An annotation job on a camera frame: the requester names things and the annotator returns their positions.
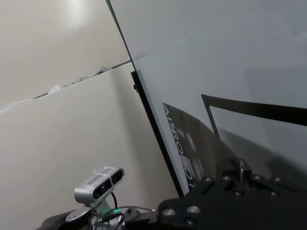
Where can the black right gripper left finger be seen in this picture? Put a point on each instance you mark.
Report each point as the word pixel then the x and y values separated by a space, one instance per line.
pixel 227 179

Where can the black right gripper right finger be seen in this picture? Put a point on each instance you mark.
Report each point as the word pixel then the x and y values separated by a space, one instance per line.
pixel 268 206

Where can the black robot print poster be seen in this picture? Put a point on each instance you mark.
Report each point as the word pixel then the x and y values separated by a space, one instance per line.
pixel 199 148

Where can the black robot torso part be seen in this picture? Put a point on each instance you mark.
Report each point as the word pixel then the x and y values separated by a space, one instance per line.
pixel 72 219

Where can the black metal table frame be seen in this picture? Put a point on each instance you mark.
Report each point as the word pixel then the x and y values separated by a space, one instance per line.
pixel 156 134

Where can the silver stereo depth camera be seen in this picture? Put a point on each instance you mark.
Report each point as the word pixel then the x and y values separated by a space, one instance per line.
pixel 96 188

